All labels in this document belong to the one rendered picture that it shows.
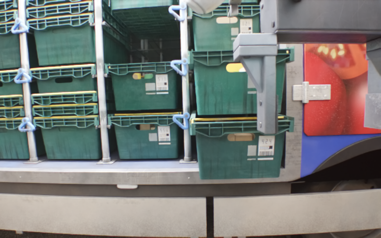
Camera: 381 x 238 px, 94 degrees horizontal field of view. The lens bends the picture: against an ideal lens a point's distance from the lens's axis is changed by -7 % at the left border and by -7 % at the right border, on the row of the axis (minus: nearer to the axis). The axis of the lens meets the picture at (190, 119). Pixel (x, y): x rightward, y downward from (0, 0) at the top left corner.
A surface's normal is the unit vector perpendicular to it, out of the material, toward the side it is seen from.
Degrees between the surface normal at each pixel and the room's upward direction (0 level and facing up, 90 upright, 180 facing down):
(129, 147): 92
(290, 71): 90
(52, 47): 96
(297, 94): 90
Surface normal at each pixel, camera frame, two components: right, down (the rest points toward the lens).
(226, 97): -0.04, 0.14
